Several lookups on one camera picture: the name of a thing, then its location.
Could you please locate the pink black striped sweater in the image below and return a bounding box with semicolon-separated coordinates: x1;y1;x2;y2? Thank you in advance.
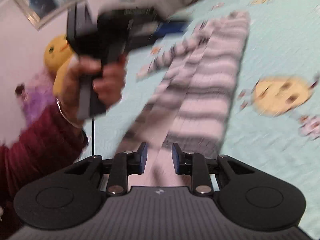
118;11;250;186

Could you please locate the person's left hand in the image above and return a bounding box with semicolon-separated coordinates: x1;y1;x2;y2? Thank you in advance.
58;54;126;127

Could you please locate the purple plush toy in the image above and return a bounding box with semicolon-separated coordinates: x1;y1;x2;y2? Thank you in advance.
15;70;55;127

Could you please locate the yellow plush toy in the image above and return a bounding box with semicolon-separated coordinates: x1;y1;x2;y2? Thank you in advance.
43;34;76;97

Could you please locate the mint green quilted bedspread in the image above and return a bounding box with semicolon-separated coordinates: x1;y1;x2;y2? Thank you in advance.
80;0;320;239

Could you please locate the red velvet sleeve forearm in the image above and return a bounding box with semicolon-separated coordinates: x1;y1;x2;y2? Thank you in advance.
1;105;88;239

